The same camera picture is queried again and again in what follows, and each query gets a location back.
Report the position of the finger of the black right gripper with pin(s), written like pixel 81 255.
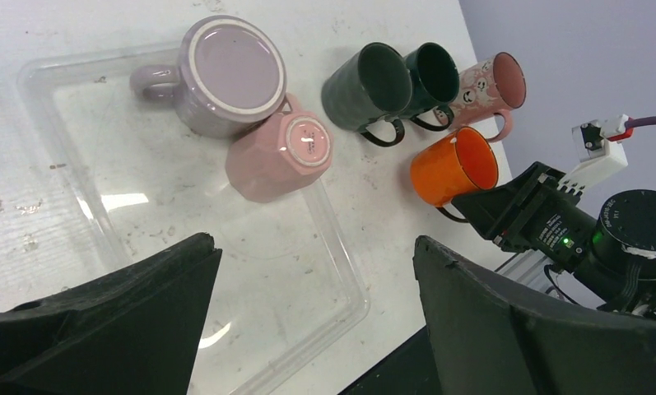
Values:
pixel 491 213

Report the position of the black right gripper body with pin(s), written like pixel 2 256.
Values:
pixel 532 211

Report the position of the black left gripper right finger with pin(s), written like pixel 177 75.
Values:
pixel 492 335

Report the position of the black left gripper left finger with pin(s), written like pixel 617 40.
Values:
pixel 132 331

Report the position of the orange mug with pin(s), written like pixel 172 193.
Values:
pixel 460 163

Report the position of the pink ghost pattern mug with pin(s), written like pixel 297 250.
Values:
pixel 493 87

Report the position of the dark green glossy mug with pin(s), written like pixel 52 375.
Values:
pixel 435 83

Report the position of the dark grey mug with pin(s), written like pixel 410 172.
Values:
pixel 373 85

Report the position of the light pink faceted mug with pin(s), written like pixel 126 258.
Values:
pixel 287 152

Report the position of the lilac ribbed mug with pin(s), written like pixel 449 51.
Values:
pixel 228 77

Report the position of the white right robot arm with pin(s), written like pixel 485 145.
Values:
pixel 613 254

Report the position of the clear plastic tray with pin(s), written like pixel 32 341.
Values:
pixel 128 180

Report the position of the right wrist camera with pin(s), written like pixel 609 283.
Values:
pixel 598 145

